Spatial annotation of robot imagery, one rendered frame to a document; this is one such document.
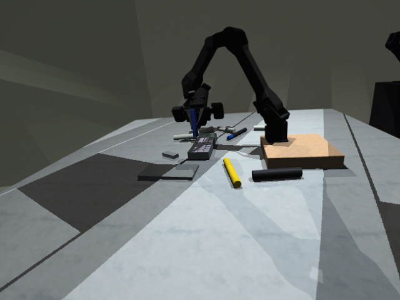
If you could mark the yellow cylinder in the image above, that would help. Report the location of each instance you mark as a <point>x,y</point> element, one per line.
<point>232,173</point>

